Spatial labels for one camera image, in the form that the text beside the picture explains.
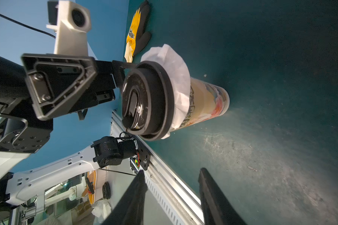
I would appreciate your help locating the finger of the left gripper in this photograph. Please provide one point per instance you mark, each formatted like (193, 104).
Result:
(56, 82)

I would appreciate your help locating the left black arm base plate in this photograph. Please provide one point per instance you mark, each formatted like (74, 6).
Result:
(143, 153)

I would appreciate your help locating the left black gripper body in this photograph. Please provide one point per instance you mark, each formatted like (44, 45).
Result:
(20, 130)

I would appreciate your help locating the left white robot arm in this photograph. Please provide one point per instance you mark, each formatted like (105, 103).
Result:
(16, 189)

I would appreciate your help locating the round white leak-proof paper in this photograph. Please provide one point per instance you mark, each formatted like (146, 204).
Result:
(179, 76)

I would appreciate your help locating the left green circuit board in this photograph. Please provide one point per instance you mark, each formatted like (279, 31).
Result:
(135, 166)

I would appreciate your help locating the printed paper milk tea cup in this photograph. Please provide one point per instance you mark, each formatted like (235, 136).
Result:
(206, 101)

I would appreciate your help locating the yellow black work glove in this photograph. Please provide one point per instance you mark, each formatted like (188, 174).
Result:
(137, 37)

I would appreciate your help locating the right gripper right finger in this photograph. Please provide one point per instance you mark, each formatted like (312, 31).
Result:
(215, 206)

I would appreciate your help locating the black plastic cup lid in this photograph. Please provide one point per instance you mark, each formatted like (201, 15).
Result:
(147, 101)

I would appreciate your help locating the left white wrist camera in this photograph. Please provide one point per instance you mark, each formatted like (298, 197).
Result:
(71, 23)

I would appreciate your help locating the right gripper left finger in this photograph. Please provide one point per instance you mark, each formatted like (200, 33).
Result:
(130, 208)

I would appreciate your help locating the aluminium front rail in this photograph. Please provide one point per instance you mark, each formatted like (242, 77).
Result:
(168, 200)

